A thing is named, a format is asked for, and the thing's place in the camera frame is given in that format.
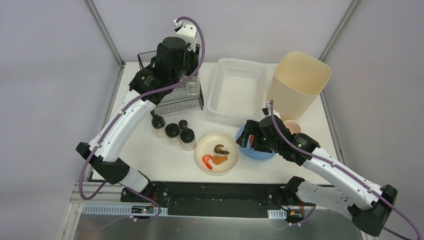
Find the pink cup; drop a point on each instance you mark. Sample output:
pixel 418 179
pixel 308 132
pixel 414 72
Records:
pixel 292 126

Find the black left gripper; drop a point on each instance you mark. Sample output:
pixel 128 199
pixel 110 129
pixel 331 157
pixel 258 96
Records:
pixel 191 62

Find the orange fried food piece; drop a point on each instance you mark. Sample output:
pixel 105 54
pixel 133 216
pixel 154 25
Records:
pixel 217 159

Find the white plastic perforated basket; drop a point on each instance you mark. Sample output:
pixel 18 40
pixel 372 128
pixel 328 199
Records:
pixel 238 89

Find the blue round plate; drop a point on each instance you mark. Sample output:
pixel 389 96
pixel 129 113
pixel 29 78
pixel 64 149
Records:
pixel 254 154

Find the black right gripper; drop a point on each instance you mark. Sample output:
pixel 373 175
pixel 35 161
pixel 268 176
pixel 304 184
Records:
pixel 257 136

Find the cream round plate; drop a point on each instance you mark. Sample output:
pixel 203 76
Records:
pixel 206 144

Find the small dark taped spice jar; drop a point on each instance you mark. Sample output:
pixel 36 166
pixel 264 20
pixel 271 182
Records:
pixel 183 124

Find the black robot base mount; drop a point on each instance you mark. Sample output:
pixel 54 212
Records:
pixel 232 200

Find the brown toy shrimp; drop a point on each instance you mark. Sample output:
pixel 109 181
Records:
pixel 218 149

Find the clear bottle gold spout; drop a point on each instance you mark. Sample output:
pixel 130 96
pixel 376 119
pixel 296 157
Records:
pixel 192 87

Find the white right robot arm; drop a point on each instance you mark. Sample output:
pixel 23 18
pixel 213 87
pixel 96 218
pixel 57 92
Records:
pixel 363 202

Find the beige plastic waste bin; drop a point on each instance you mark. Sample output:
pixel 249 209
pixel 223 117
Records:
pixel 296 82

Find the black wire basket rack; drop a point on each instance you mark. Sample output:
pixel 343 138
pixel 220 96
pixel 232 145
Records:
pixel 178 101

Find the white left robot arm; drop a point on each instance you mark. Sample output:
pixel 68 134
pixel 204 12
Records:
pixel 145 92

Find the spice jar black lid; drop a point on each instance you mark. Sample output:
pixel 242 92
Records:
pixel 159 124
pixel 188 140
pixel 172 131

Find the red toy shrimp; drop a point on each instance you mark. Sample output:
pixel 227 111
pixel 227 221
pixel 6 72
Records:
pixel 206 160

